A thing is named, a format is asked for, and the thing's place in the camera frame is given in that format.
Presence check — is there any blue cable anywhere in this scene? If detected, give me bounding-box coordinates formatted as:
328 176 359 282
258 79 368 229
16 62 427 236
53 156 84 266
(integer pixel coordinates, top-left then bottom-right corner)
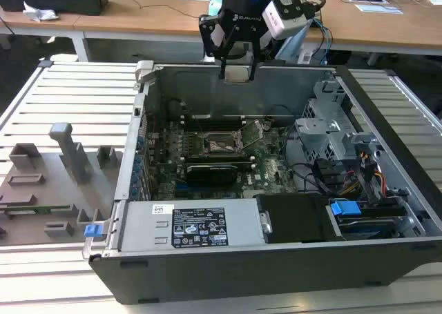
310 17 335 66

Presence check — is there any black power connector cluster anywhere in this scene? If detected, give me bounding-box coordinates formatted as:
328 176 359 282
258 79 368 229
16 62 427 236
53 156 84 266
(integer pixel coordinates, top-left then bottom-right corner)
312 157 349 194

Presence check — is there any crumpled white paper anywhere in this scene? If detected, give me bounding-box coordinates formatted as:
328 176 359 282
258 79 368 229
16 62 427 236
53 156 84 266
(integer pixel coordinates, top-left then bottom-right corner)
22 1 59 22

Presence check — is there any green motherboard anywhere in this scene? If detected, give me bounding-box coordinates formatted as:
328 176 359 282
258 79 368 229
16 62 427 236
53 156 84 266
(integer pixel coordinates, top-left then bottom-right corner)
144 119 301 201

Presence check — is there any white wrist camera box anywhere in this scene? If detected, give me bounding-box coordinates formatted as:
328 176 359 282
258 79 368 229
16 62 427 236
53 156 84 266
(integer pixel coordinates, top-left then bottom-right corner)
261 0 317 41

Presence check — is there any black plastic shroud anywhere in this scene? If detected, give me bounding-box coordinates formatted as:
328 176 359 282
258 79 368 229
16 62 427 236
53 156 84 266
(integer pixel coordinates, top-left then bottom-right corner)
257 193 343 244

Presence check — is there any silver chipset heat sink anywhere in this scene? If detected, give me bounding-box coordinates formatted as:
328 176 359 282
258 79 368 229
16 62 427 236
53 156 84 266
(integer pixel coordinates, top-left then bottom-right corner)
241 188 265 200

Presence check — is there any green RAM stick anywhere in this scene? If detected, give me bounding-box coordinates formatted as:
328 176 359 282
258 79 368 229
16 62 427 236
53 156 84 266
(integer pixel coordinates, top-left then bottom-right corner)
0 205 70 214
182 163 257 172

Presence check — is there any hard disk in blue carrier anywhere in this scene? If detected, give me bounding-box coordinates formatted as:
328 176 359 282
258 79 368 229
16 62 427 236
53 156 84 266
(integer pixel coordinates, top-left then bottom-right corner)
326 198 417 242

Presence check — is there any yellow red wire bundle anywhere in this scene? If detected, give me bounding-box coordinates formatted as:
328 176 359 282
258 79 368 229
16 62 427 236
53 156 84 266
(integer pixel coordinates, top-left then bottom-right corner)
340 150 391 199

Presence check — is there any silver CPU plate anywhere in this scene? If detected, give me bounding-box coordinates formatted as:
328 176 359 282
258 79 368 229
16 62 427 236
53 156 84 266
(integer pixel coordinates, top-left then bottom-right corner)
223 66 252 84

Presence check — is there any black camera cable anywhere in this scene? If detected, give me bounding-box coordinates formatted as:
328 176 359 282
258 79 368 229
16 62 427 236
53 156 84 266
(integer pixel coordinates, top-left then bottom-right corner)
296 0 327 20

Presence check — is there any metal socket cover frame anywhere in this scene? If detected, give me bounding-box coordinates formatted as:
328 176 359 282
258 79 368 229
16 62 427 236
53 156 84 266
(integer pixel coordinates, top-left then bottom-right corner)
236 119 270 150

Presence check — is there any thin black cable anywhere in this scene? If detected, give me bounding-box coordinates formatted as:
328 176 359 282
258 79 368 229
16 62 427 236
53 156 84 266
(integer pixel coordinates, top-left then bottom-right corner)
267 104 307 119

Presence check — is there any thin metal locking lever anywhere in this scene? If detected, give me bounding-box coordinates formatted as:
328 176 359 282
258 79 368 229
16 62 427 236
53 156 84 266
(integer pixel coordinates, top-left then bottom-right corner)
206 141 244 153

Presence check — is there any short wooden desk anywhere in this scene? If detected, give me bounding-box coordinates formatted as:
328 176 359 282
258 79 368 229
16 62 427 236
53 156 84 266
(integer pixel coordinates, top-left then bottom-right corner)
0 8 90 63

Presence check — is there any long wooden desk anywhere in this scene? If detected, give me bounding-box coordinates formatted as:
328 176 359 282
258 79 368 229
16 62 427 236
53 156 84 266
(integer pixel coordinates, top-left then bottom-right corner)
74 0 442 66

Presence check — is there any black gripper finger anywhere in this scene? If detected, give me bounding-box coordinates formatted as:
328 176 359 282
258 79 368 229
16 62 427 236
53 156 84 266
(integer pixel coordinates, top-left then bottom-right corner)
198 13 240 81
247 26 274 82

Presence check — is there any pale blue teach pendant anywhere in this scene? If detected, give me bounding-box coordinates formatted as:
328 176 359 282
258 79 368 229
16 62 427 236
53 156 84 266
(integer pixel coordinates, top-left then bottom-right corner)
274 22 314 65

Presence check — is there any thick black cable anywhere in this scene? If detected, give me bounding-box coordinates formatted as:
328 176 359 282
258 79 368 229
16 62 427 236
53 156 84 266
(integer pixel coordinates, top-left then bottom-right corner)
285 130 332 195

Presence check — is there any black RAM slot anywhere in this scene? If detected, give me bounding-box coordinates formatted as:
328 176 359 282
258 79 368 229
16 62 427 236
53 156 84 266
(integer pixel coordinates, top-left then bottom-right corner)
181 154 255 160
181 115 245 120
182 157 256 163
182 121 246 127
182 118 245 124
182 160 256 166

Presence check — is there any grey power supply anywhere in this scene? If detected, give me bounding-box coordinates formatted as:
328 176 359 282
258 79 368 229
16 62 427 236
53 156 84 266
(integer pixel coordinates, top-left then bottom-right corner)
103 198 273 256

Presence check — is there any black PC case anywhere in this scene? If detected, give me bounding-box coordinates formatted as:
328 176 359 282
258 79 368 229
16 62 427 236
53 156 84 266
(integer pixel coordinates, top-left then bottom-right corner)
82 60 442 306

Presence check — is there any CPU socket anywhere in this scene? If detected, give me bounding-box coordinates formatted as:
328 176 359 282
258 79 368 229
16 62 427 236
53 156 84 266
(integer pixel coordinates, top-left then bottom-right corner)
202 130 246 157

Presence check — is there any grey parts rack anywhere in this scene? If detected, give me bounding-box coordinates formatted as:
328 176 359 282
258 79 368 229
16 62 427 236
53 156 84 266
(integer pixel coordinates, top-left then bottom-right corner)
0 122 127 248

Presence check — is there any graphics card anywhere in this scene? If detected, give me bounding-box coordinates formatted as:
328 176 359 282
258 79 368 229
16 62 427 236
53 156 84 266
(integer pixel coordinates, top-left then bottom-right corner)
186 164 240 191

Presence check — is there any grey case handle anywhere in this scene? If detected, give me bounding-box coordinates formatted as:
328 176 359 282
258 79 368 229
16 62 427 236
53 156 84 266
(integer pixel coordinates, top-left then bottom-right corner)
133 60 163 87

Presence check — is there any blue case latch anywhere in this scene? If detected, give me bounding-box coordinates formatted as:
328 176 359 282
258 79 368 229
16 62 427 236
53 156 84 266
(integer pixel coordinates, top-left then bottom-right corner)
84 224 106 241

